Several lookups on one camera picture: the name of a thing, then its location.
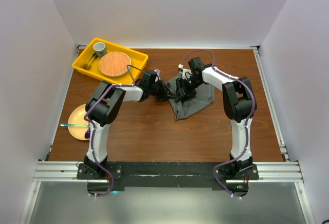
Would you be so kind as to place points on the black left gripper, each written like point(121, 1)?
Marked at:
point(164, 93)

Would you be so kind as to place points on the aluminium frame rail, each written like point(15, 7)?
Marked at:
point(148, 131)

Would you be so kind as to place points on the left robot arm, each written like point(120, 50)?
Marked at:
point(102, 109)

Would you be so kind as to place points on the pale yellow round plate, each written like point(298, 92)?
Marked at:
point(77, 118)

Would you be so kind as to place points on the dark cutlery in tray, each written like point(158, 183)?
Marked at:
point(88, 64)

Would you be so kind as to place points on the woven wicker plate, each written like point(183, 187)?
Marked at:
point(114, 64)

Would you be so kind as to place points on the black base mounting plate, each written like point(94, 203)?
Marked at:
point(166, 175)

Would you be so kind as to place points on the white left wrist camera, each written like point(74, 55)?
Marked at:
point(158, 73)

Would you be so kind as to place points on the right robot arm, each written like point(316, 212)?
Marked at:
point(238, 102)

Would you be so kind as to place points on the grey cloth napkin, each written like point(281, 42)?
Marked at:
point(185, 107)

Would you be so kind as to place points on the iridescent fork on plate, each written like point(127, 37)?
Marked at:
point(73, 125)

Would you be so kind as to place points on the yellow plastic tray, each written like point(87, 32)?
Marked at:
point(138, 59)

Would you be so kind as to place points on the purple iridescent spoon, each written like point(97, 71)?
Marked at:
point(87, 134)

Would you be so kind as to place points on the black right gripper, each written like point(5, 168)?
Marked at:
point(188, 94)

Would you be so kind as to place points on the white ceramic cup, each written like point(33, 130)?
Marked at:
point(100, 49)

